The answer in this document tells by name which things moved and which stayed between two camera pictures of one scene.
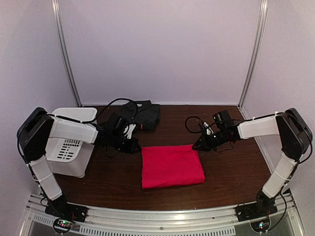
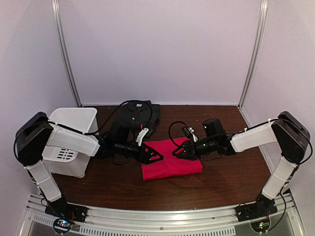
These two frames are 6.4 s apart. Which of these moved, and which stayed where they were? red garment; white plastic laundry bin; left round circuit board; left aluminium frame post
Moved: red garment
Stayed: left round circuit board; white plastic laundry bin; left aluminium frame post
